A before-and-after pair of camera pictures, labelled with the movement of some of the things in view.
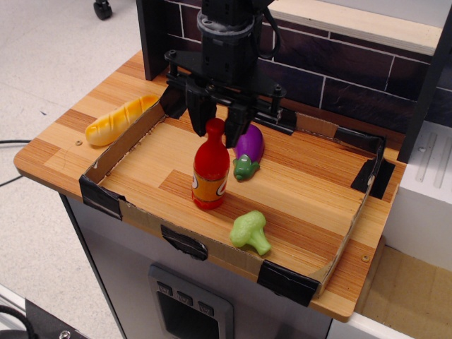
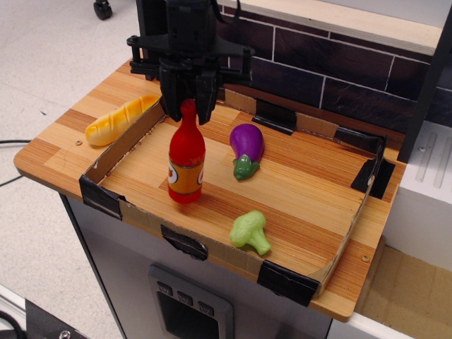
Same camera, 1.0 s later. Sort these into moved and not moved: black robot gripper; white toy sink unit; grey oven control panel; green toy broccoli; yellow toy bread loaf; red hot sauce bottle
Moved: black robot gripper; red hot sauce bottle
Not moved: grey oven control panel; white toy sink unit; green toy broccoli; yellow toy bread loaf
